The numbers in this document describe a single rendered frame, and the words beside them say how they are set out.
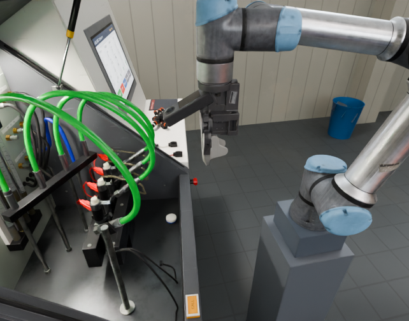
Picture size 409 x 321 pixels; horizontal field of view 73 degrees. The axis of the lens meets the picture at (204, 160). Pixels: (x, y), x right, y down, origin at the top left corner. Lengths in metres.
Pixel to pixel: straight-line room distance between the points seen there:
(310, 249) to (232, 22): 0.77
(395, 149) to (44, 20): 0.98
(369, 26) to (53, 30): 0.83
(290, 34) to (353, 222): 0.49
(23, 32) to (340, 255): 1.22
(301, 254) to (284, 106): 2.89
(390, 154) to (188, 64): 2.66
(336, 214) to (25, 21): 1.00
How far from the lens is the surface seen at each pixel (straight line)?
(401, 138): 0.75
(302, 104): 3.88
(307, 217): 1.00
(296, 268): 1.04
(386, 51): 0.80
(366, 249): 2.34
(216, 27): 0.55
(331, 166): 0.90
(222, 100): 0.61
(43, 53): 1.02
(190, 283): 0.77
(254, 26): 0.55
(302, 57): 3.64
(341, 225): 0.82
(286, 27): 0.57
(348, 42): 0.75
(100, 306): 0.92
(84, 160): 0.98
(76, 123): 0.53
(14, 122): 1.05
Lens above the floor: 1.60
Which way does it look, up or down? 34 degrees down
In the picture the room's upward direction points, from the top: straight up
